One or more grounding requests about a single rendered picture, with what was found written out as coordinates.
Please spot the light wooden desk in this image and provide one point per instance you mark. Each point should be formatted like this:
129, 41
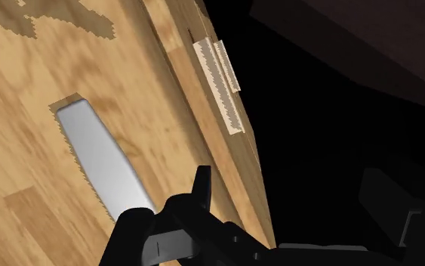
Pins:
32, 110

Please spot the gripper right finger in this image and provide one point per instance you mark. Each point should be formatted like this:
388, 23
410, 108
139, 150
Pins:
423, 239

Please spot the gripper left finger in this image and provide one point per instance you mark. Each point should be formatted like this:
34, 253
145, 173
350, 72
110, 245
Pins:
212, 224

